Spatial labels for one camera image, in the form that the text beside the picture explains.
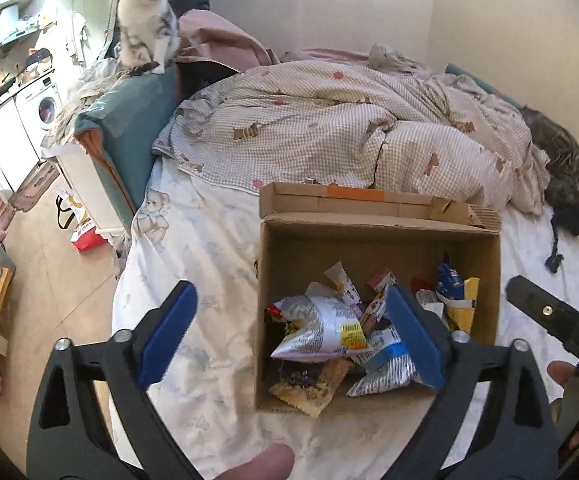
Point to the pink pillow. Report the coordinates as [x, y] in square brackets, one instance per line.
[214, 40]

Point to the red bag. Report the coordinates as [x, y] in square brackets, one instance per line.
[88, 240]

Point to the white washing machine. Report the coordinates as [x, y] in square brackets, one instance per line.
[39, 110]

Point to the brown cardboard box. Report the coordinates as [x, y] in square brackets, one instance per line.
[319, 245]

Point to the grey white cat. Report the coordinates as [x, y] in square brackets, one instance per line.
[147, 20]

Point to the brown white snack sachet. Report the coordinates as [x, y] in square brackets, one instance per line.
[382, 279]

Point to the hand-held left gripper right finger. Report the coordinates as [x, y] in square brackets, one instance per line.
[417, 340]

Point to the person's left hand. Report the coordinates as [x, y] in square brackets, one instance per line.
[259, 465]

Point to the checked beige duvet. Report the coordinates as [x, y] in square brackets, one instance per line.
[344, 120]

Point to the white paper bag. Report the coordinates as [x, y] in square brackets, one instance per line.
[74, 210]

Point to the blue pillow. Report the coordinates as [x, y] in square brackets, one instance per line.
[479, 85]

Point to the white bread packet yellow label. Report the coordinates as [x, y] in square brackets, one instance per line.
[319, 330]

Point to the teal sofa armrest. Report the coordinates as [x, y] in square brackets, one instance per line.
[124, 130]

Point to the person's right hand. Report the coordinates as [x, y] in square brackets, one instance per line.
[562, 372]

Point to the patterned floor rug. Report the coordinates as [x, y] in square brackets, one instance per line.
[34, 187]

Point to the white storage unit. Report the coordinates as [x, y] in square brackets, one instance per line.
[89, 190]

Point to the dark brown clear snack packet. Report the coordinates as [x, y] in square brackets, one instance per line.
[289, 372]

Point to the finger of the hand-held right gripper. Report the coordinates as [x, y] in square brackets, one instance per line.
[544, 310]

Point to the dark blue snack packet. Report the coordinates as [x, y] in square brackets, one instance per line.
[449, 280]

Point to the camouflage garment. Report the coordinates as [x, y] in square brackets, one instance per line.
[562, 170]

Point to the white blue snack bag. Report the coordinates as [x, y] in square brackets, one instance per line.
[384, 375]

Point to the pile of crumpled clothes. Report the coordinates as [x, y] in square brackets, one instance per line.
[84, 95]

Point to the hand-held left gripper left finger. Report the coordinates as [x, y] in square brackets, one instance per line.
[167, 335]

